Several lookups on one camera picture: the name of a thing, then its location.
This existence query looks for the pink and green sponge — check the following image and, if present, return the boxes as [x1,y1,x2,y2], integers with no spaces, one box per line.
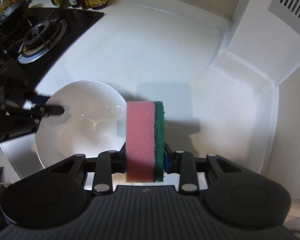
[126,101,165,183]

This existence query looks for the black glass gas stove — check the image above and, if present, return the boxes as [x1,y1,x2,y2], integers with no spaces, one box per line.
[0,0,104,107]

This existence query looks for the white ceramic bowl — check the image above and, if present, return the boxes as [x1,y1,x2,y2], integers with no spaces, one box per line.
[35,80,126,168]

